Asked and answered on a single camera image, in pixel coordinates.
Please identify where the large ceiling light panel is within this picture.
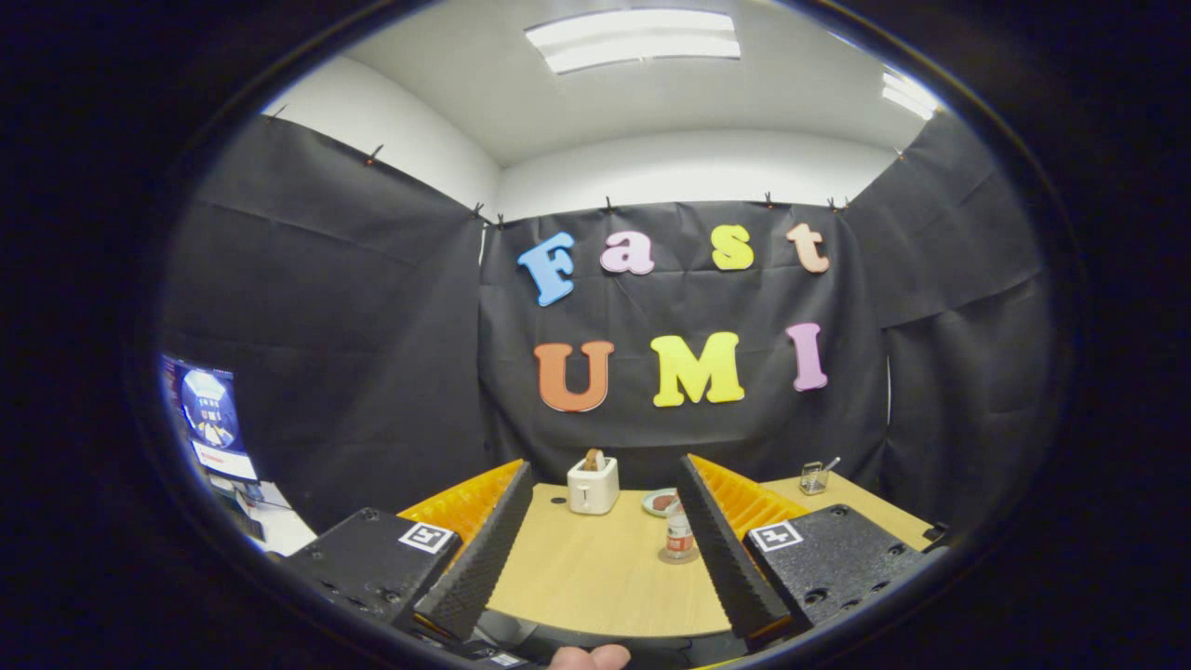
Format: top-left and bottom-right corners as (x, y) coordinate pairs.
(524, 9), (743, 75)

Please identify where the black backdrop cloth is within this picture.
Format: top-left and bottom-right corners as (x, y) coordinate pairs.
(158, 110), (1057, 536)

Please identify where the computer monitor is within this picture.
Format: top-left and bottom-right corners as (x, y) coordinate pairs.
(160, 354), (260, 482)

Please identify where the white toaster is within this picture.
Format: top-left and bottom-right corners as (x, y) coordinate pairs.
(567, 456), (621, 516)

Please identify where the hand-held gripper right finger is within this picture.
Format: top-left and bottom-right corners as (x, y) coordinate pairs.
(677, 453), (936, 650)

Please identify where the wooden table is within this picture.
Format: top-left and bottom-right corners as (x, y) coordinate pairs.
(484, 470), (936, 638)

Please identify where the white desk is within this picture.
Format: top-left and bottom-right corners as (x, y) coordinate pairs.
(209, 479), (319, 557)

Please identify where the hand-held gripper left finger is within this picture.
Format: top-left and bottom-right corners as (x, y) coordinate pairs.
(279, 459), (534, 643)

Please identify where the small ceiling light panel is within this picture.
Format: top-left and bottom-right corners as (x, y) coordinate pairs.
(880, 70), (941, 122)

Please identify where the clear plastic bottle red label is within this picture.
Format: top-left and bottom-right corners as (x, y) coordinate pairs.
(664, 510), (696, 560)

